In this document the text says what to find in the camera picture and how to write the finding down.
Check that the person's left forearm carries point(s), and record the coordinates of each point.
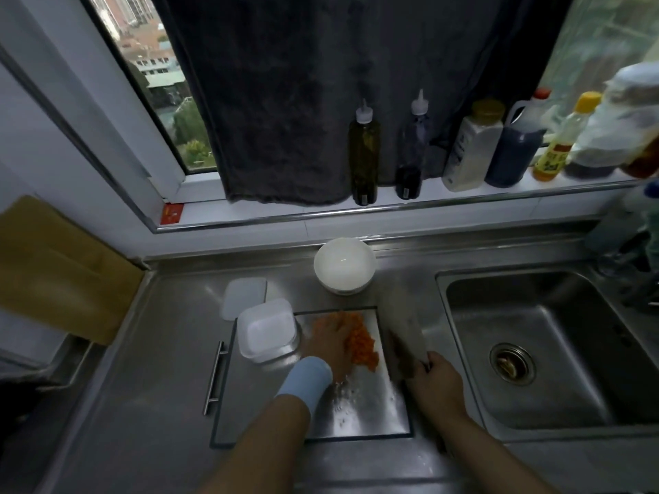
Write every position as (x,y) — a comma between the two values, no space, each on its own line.
(257,452)

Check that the person's left fingers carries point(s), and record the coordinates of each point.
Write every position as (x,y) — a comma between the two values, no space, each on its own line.
(329,329)

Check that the brown wooden chopping board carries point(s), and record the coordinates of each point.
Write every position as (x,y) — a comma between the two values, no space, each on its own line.
(56,267)

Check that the olive green squeeze bottle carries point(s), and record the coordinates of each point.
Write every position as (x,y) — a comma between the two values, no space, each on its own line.
(364,154)

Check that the clear plastic food container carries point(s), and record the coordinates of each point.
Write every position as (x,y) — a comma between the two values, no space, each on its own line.
(267,329)

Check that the person's left hand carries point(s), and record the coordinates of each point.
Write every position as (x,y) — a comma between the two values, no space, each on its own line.
(327,344)

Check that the person's right hand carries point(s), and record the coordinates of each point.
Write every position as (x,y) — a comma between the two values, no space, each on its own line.
(437,388)

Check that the steel cleaver knife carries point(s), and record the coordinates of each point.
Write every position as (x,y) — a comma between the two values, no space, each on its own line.
(406,329)

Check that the person's right fingers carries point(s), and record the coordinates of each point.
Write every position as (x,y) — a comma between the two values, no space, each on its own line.
(427,367)

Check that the white bottle yellow cap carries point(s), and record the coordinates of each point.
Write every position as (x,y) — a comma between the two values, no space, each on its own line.
(471,149)

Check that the sink drain strainer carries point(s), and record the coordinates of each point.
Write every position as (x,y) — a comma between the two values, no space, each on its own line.
(511,363)

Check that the light blue wristband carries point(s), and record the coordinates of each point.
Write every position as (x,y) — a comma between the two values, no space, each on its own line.
(305,383)

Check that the white window frame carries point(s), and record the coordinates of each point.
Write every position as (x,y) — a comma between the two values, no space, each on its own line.
(128,113)

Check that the pile of chopped carrot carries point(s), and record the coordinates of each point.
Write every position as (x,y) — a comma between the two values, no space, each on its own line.
(363,344)

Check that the clear squeeze bottle dark liquid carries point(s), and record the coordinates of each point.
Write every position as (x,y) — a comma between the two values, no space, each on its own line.
(410,159)

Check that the dark grey hanging towel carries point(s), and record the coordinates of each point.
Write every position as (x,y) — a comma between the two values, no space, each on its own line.
(309,87)

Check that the yellow oil bottle yellow cap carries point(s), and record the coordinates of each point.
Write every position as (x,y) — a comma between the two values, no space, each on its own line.
(558,149)

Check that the dark sauce jug red cap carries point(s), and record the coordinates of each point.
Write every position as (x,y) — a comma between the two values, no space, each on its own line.
(515,154)

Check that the stainless steel sink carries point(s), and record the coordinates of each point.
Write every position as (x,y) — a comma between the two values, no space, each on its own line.
(556,324)

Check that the steel cutting board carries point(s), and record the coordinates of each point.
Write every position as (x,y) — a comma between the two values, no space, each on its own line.
(360,406)

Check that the white ceramic bowl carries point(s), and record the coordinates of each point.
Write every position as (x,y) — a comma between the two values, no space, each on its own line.
(344,264)

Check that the amber liquid bottle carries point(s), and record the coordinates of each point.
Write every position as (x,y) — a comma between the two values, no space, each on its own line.
(646,159)

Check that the person's right forearm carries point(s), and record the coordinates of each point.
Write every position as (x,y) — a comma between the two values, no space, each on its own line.
(489,457)

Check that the large jar plastic wrapped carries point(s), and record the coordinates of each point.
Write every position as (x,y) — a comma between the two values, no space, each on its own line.
(612,128)

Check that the red sticker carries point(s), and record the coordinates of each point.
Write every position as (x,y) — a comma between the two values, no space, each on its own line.
(172,214)

